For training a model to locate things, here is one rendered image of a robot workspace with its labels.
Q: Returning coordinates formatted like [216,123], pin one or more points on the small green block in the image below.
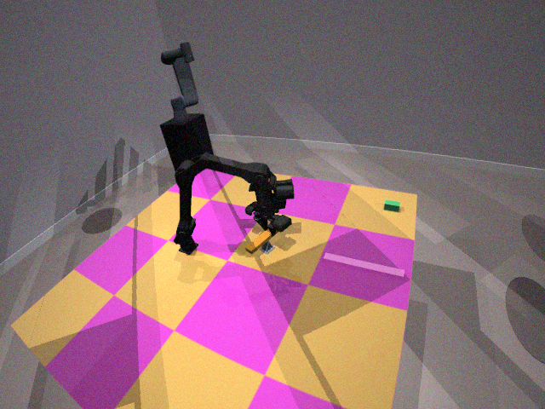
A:
[391,205]

